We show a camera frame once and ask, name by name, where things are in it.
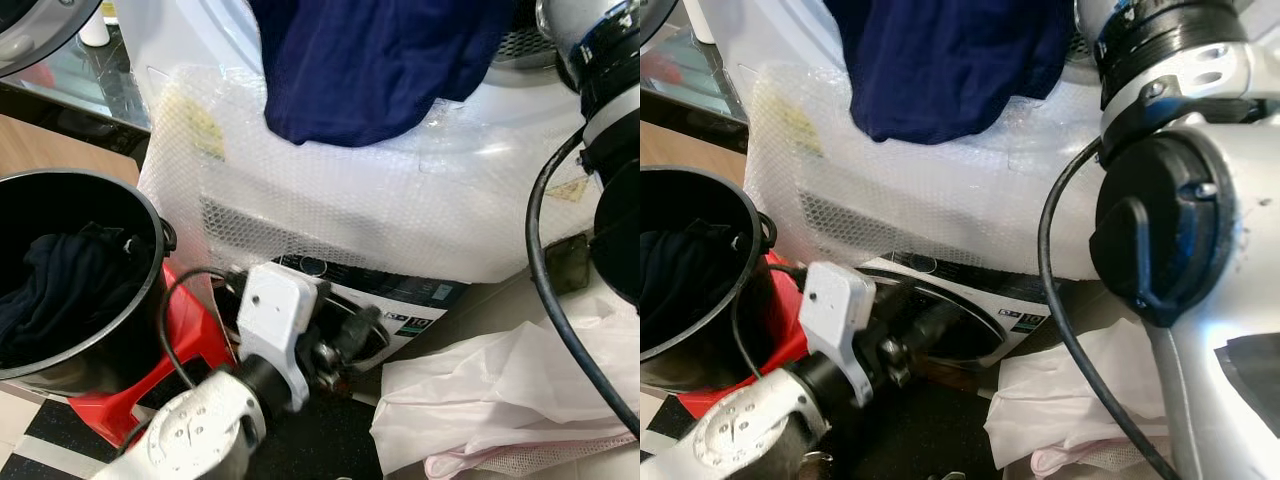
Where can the navy blue cloth garment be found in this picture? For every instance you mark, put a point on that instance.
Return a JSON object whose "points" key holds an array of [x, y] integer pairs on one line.
{"points": [[950, 60], [370, 70]]}

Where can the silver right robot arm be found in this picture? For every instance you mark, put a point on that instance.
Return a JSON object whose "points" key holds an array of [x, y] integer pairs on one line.
{"points": [[600, 50], [1180, 230]]}

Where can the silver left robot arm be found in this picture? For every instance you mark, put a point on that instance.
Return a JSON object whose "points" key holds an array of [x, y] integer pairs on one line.
{"points": [[190, 435], [740, 435]]}

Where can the clear bubble wrap sheet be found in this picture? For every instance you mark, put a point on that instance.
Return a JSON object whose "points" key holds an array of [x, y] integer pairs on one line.
{"points": [[400, 200], [950, 210]]}

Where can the red plastic stool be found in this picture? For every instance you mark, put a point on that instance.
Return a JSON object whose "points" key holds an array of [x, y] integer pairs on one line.
{"points": [[785, 345], [190, 335]]}

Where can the white translucent fabric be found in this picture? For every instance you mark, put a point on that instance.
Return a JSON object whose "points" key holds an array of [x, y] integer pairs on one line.
{"points": [[480, 390], [1060, 400]]}

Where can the black round bucket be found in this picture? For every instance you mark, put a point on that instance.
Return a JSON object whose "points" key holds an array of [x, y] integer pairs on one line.
{"points": [[130, 330], [745, 320]]}

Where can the pink mesh laundry bag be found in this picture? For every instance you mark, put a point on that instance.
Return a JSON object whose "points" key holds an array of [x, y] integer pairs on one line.
{"points": [[520, 460], [1100, 460]]}

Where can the dark clothing in bucket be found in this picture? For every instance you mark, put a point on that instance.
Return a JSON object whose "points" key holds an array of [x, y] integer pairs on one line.
{"points": [[685, 290], [70, 290]]}

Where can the yellow sticker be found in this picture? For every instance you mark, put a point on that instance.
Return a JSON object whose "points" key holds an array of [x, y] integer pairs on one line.
{"points": [[198, 125], [800, 125]]}

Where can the triangle warning sticker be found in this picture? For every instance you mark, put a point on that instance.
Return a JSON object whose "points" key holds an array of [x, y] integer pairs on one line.
{"points": [[568, 190]]}

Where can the glass top table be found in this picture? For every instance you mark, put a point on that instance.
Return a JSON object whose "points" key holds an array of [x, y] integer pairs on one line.
{"points": [[70, 110], [690, 110]]}

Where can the red object under glass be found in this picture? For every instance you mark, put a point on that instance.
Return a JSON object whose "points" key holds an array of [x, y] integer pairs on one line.
{"points": [[668, 72]]}

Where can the white plastic bottle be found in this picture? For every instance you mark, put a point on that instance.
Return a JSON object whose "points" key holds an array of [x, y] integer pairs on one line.
{"points": [[94, 30]]}

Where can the grey round washer door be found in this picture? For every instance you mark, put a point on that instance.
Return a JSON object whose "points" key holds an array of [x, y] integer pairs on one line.
{"points": [[40, 35]]}

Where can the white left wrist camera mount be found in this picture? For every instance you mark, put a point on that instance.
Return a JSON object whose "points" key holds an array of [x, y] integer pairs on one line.
{"points": [[838, 310], [275, 310]]}

